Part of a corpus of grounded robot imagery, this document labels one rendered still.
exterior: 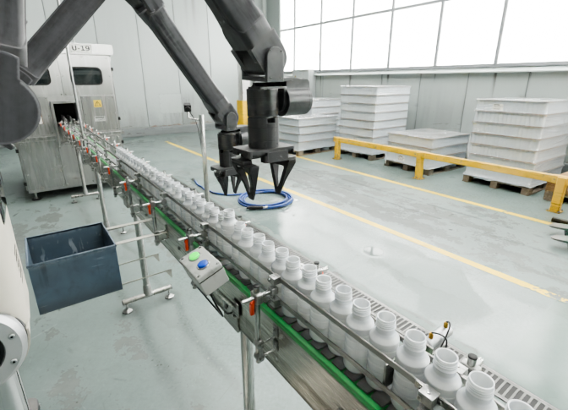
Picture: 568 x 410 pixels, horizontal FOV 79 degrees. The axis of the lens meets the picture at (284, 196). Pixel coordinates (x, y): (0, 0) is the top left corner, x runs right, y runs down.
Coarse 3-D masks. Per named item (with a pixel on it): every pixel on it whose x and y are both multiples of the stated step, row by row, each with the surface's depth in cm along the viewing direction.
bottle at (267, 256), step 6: (270, 240) 102; (264, 246) 99; (270, 246) 99; (264, 252) 99; (270, 252) 99; (258, 258) 101; (264, 258) 99; (270, 258) 99; (264, 264) 99; (270, 264) 99; (258, 270) 102; (270, 270) 100; (264, 276) 100; (264, 282) 101
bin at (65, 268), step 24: (48, 240) 159; (72, 240) 165; (96, 240) 171; (48, 264) 134; (72, 264) 139; (96, 264) 145; (120, 264) 176; (48, 288) 136; (72, 288) 142; (96, 288) 147; (120, 288) 154; (48, 312) 139
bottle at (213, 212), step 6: (210, 210) 126; (216, 210) 126; (210, 216) 127; (216, 216) 127; (210, 222) 126; (216, 222) 126; (210, 234) 128; (210, 240) 129; (210, 246) 129; (216, 246) 129
